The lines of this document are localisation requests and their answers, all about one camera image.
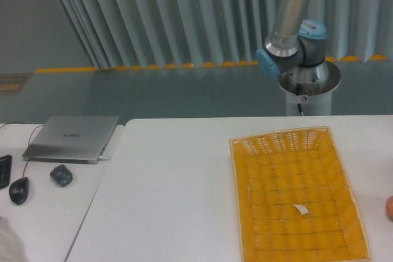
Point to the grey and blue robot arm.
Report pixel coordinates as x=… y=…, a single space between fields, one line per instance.
x=294 y=19

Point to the yellow woven basket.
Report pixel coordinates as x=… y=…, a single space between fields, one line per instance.
x=272 y=172

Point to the white folding partition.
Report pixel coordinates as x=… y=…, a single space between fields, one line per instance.
x=160 y=33

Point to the silver laptop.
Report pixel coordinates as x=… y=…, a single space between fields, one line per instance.
x=72 y=139

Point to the white paper scrap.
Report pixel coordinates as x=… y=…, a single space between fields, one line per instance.
x=301 y=208

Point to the black clicker device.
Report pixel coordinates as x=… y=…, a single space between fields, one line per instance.
x=61 y=175

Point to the black computer mouse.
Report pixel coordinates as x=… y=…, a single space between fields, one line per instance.
x=19 y=191

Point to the orange round fruit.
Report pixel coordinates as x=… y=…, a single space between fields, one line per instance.
x=389 y=207

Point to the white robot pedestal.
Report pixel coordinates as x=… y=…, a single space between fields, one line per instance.
x=309 y=90

